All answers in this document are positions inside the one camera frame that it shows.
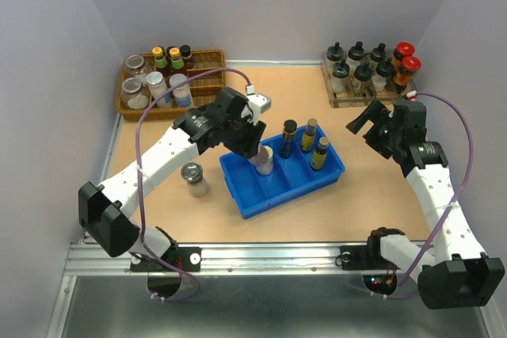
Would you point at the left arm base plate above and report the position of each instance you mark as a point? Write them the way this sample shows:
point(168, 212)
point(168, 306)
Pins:
point(187, 258)

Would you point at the green lid spice jar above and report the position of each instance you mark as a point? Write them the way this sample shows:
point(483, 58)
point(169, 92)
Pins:
point(267, 168)

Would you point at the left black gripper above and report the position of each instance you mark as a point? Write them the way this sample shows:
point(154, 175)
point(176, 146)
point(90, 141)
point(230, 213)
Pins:
point(248, 147)

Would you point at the blue divided plastic bin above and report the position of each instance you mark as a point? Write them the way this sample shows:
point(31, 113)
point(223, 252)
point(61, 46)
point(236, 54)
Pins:
point(290, 179)

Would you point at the black top cruet front right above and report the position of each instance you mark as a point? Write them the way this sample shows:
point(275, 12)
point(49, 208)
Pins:
point(383, 71)

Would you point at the black top cruet back left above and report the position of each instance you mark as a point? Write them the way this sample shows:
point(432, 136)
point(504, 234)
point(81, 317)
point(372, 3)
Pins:
point(334, 53)

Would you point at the red lid jar back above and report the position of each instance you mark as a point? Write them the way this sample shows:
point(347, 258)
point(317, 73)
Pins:
point(402, 50)

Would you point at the black cruet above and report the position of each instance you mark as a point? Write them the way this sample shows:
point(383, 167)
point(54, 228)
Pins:
point(383, 71)
point(334, 53)
point(361, 76)
point(355, 55)
point(377, 54)
point(340, 74)

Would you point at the dark sauce bottle black cap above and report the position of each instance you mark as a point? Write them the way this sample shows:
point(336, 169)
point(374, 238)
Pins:
point(187, 55)

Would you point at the amber oil bottle black cap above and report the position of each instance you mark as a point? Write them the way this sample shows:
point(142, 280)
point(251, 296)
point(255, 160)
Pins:
point(288, 136)

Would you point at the clear glass jar back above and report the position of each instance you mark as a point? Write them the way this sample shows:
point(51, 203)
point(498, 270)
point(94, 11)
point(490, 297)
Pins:
point(139, 67)

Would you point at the clear glass jar front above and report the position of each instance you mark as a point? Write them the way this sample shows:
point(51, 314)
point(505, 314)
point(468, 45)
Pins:
point(134, 94)

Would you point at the wicker divided basket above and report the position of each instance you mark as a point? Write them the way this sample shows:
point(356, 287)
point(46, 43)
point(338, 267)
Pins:
point(203, 90)

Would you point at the tall jar blue label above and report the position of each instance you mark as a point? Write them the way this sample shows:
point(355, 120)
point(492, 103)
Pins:
point(181, 90)

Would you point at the silver lid grinder jar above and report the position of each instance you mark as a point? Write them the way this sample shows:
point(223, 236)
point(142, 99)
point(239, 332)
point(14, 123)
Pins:
point(193, 174)

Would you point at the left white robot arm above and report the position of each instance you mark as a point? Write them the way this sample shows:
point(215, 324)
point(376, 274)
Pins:
point(105, 210)

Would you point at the green label sauce bottle right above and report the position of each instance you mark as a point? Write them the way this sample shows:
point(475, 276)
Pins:
point(176, 61)

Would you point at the clear glass jar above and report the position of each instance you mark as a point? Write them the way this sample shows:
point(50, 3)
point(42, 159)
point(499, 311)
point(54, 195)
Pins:
point(139, 67)
point(134, 94)

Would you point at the black top cruet front middle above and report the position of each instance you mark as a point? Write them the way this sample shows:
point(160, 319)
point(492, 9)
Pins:
point(361, 76)

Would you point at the yellow label bottle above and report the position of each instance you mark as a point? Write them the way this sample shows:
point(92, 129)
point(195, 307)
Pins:
point(308, 137)
point(320, 152)

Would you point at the black top cruet back middle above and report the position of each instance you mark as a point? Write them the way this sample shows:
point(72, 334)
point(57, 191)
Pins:
point(355, 55)

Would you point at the red lid jar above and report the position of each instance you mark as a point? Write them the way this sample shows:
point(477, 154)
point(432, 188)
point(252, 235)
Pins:
point(402, 50)
point(409, 66)

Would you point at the red lid jar front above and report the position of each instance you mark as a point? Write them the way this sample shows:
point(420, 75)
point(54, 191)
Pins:
point(409, 66)

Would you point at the clear acrylic cruet rack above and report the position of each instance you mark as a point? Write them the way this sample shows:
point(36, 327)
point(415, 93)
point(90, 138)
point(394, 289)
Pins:
point(344, 91)

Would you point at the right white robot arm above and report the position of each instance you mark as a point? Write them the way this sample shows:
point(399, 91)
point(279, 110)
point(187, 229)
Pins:
point(452, 269)

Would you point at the pink lid spice jar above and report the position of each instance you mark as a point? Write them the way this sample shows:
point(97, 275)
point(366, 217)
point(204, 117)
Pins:
point(261, 157)

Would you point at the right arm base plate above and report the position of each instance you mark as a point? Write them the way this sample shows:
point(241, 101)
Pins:
point(361, 258)

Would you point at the tall jar white contents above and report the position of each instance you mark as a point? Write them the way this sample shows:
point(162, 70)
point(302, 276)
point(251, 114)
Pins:
point(158, 88)

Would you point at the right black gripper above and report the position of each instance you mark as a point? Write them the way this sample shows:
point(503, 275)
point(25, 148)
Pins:
point(374, 112)

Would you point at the black top cruet front left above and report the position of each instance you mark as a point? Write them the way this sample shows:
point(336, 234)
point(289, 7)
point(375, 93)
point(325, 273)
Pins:
point(340, 74)

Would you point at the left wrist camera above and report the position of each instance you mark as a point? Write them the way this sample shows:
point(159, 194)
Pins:
point(259, 103)

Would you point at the black top cruet back right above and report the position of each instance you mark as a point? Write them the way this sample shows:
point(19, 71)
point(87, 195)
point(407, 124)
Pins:
point(377, 54)

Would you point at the aluminium frame rail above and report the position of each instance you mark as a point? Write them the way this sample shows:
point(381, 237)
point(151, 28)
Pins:
point(315, 258)

